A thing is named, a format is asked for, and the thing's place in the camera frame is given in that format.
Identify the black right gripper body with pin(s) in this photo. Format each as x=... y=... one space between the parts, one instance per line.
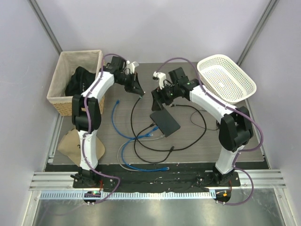
x=168 y=94

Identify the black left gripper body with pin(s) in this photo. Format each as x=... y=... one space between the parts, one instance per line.
x=127 y=80

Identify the dark grey network switch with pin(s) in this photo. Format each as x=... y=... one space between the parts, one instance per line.
x=165 y=122

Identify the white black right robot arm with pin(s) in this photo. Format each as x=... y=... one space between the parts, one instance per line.
x=234 y=130

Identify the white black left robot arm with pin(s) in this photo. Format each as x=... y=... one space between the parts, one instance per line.
x=87 y=117

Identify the white perforated plastic basket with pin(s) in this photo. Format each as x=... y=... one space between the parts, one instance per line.
x=223 y=77

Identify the black cloth in basket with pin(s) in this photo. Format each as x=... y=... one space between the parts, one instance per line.
x=80 y=81

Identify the wicker basket with liner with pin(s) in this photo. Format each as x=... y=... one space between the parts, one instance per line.
x=67 y=63

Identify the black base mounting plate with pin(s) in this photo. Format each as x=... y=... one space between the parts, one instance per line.
x=158 y=179

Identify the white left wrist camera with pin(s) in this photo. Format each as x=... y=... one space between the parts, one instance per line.
x=130 y=66

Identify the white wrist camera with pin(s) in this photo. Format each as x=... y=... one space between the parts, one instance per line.
x=160 y=77
x=130 y=66

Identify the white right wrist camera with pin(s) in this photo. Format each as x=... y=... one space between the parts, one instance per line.
x=160 y=77

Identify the aluminium rail frame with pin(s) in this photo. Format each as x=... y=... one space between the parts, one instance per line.
x=265 y=178

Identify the white slotted cable duct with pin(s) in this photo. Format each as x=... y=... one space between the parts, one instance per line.
x=94 y=195

